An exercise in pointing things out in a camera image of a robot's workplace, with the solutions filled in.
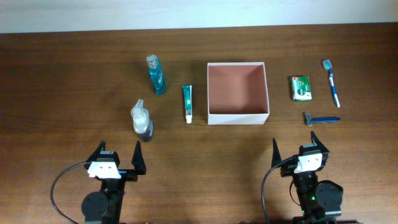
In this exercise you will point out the white square cardboard box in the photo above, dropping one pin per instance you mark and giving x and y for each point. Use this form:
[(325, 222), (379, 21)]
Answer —
[(237, 93)]

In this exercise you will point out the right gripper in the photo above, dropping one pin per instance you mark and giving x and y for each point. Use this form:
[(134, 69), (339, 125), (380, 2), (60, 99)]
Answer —
[(286, 170)]

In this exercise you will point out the blue disposable razor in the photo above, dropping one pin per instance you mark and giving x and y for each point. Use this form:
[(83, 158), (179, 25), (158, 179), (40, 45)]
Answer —
[(310, 121)]

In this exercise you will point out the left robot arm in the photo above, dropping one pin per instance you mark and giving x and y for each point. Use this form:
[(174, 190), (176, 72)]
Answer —
[(104, 205)]

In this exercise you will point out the blue white toothbrush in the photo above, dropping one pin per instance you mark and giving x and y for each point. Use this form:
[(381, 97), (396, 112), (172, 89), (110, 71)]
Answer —
[(328, 67)]

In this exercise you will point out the clear spray bottle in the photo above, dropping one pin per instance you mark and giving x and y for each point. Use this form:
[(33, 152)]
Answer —
[(142, 123)]

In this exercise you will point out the green soap box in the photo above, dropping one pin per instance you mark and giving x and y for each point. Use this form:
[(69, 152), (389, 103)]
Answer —
[(301, 89)]

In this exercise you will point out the green toothpaste tube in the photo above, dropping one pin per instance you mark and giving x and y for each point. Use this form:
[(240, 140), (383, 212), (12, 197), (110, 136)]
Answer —
[(187, 94)]

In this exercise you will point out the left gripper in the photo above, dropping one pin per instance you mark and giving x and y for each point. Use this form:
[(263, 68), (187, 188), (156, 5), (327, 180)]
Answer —
[(130, 174)]

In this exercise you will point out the teal mouthwash bottle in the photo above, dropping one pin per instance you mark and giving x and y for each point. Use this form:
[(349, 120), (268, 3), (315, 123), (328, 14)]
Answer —
[(156, 74)]

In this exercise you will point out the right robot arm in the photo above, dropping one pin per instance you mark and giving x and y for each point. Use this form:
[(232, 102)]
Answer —
[(320, 201)]

